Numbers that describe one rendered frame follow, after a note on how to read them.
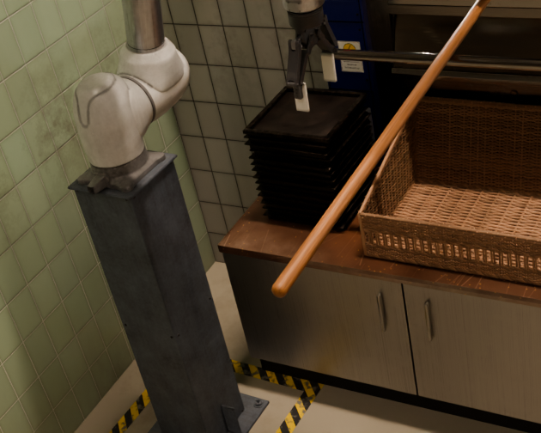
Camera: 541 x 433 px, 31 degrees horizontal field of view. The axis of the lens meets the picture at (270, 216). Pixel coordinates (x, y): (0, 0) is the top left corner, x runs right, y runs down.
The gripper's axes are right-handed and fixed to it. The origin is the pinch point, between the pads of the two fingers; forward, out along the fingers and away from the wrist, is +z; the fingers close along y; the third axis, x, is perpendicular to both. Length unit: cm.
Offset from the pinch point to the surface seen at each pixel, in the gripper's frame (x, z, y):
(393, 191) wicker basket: -9, 64, -53
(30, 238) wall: -105, 62, 6
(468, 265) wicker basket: 22, 68, -30
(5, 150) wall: -106, 32, 2
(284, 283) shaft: 18, 9, 52
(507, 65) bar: 29, 13, -43
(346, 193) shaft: 17.1, 8.9, 22.9
